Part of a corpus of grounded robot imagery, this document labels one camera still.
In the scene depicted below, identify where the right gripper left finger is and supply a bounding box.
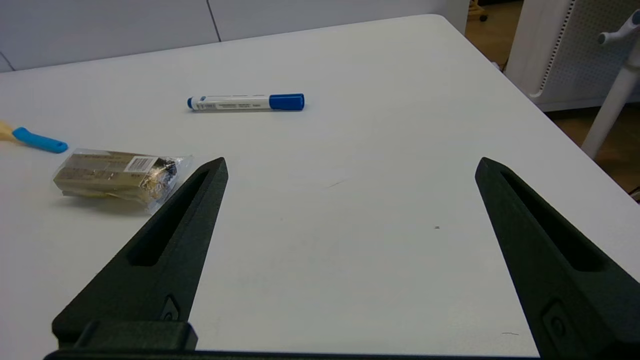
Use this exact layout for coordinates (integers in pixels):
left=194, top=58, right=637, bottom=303
left=51, top=157, right=229, bottom=351

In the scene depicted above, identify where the yellow spoon blue handle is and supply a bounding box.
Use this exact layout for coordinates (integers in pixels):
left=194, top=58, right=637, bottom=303
left=0, top=119, right=69, bottom=154

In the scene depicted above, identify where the white pegboard panel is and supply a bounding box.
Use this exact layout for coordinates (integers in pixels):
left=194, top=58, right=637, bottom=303
left=504, top=0, right=640, bottom=112

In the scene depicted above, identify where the brown wooden furniture leg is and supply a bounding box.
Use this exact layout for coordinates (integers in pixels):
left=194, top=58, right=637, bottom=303
left=467, top=0, right=490, bottom=22

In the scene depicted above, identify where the clear wrapped brown snack packet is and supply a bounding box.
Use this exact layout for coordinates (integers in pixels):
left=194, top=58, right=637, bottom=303
left=51, top=148, right=193, bottom=216

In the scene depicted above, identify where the blue white marker pen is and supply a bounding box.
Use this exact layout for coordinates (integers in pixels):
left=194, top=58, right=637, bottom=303
left=187, top=93, right=305, bottom=112

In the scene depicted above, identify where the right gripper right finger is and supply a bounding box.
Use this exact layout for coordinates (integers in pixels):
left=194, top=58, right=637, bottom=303
left=474, top=157, right=640, bottom=359

